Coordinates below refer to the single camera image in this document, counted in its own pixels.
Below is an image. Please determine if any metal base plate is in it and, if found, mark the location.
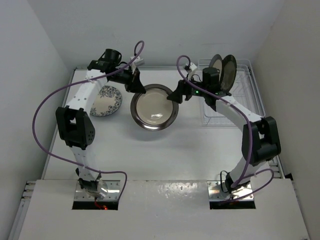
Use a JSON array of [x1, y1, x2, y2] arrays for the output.
[[207, 180, 254, 202], [74, 180, 121, 202]]

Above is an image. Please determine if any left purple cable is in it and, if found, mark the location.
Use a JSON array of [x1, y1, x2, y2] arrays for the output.
[[32, 39, 146, 198]]

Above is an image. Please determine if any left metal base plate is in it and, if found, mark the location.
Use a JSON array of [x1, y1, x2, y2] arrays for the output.
[[74, 180, 121, 202]]

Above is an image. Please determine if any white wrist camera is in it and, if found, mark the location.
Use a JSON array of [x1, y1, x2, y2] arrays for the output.
[[183, 62, 198, 80], [130, 56, 145, 69]]

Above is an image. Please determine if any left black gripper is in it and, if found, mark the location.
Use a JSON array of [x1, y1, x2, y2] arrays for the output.
[[109, 65, 146, 94]]

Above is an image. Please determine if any silver rim plate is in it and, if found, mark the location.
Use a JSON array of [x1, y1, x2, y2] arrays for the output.
[[130, 84, 179, 131], [209, 54, 223, 75]]

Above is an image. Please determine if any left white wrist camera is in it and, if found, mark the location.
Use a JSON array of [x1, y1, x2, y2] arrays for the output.
[[130, 56, 145, 69]]

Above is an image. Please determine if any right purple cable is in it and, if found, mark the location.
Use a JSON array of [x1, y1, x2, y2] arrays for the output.
[[176, 54, 275, 202]]

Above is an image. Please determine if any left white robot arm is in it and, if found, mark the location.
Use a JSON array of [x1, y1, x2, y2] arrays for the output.
[[55, 49, 146, 199]]

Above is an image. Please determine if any purple cable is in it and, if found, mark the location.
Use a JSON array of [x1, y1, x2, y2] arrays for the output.
[[176, 54, 275, 202], [32, 39, 146, 198]]

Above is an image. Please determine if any right black base cable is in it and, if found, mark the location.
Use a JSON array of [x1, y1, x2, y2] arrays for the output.
[[218, 169, 230, 195]]

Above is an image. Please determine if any striped dark rim plate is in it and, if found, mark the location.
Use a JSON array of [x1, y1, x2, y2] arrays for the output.
[[219, 54, 237, 93]]

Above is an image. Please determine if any blue floral plate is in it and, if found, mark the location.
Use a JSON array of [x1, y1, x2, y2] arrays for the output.
[[90, 85, 123, 117]]

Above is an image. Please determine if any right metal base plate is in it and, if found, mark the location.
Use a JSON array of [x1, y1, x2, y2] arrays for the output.
[[207, 180, 254, 202]]

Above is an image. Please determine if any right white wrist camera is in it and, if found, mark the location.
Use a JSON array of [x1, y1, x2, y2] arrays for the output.
[[183, 62, 198, 80]]

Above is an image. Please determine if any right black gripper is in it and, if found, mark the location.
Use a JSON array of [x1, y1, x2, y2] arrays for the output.
[[167, 73, 209, 104]]

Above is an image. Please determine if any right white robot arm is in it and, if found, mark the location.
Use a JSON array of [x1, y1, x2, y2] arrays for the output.
[[168, 64, 281, 194]]

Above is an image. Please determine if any white wire dish rack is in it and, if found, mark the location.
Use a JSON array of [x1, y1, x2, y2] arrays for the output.
[[199, 59, 266, 128]]

